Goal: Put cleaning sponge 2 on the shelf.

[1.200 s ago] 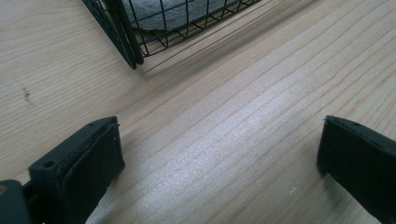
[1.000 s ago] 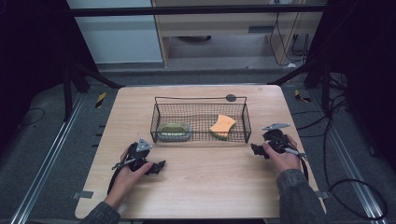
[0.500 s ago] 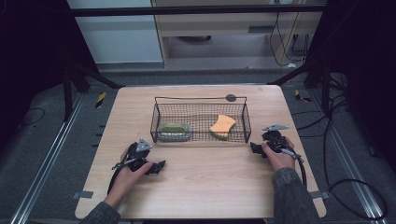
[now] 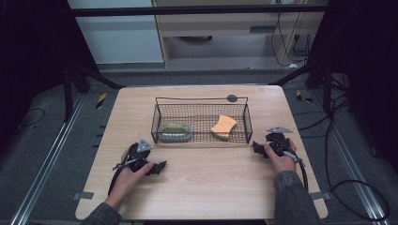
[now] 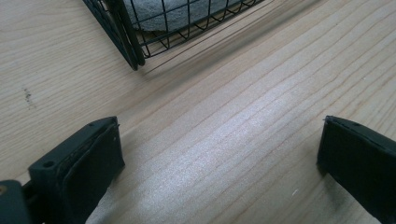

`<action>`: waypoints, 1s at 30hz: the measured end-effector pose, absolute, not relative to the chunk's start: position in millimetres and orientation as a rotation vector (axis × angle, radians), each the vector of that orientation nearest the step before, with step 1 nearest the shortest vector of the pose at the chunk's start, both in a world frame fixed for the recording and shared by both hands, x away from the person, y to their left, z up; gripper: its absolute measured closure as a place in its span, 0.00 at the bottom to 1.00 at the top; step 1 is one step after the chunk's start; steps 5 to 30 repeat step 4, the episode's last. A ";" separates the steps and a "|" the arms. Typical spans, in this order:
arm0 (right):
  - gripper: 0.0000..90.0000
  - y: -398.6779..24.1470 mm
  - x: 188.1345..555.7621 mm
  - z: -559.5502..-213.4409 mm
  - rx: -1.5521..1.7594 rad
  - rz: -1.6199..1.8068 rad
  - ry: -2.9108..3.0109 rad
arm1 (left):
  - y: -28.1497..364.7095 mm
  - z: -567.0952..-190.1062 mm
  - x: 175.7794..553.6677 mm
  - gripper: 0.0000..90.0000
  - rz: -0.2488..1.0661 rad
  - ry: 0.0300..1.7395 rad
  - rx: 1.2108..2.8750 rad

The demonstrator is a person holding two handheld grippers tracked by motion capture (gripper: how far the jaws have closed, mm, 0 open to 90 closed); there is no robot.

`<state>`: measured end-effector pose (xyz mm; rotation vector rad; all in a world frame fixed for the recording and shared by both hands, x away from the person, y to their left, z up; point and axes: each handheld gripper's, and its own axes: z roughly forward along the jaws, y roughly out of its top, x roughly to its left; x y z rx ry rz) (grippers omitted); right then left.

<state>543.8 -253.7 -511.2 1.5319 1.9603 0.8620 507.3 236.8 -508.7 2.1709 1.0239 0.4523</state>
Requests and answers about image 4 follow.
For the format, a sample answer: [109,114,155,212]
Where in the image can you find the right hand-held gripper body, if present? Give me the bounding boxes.
[264,126,294,158]

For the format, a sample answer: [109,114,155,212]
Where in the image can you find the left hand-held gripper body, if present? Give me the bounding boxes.
[126,137,155,173]

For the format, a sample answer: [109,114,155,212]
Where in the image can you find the orange and green sponge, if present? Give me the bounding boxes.
[209,114,238,142]

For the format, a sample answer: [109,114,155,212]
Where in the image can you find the black wire basket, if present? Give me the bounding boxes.
[150,96,253,144]

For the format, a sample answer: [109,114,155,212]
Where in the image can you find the person's right hand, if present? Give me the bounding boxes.
[263,138,299,174]

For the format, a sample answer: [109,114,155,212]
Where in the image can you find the person's left hand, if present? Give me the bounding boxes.
[104,147,155,211]

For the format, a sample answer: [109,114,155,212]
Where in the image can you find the yellow and black tape strip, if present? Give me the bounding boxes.
[95,91,108,110]
[295,89,314,104]

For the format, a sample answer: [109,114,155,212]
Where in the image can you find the gray tape piece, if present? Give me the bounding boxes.
[310,191,332,202]
[72,191,95,201]

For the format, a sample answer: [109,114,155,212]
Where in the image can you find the black metal stand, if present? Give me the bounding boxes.
[268,54,335,117]
[60,51,127,124]

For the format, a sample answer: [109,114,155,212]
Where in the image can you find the white cabinet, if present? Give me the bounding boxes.
[67,0,165,66]

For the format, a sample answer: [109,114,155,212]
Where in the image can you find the dark curtain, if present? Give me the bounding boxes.
[0,0,101,153]
[313,0,398,174]

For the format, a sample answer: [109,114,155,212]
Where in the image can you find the left hand-held gripper cable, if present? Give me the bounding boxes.
[107,157,139,197]

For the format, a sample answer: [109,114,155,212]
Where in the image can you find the hand-held gripper cable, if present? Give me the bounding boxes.
[281,139,311,192]
[107,157,139,197]

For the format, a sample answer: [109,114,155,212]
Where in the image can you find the right hand-held gripper cable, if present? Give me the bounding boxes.
[281,139,311,192]

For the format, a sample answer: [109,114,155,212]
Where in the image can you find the black looped floor cable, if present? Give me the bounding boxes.
[293,93,391,222]

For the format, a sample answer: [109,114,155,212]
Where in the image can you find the aluminium floor rail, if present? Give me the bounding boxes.
[8,93,87,225]
[309,89,392,225]

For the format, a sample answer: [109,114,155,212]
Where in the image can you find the black hanging desk cables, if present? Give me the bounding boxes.
[269,11,311,68]

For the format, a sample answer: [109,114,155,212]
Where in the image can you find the thin black floor cable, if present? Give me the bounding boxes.
[18,107,47,128]

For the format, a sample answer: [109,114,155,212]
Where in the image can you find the black horizontal frame bar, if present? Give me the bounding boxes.
[67,4,330,18]

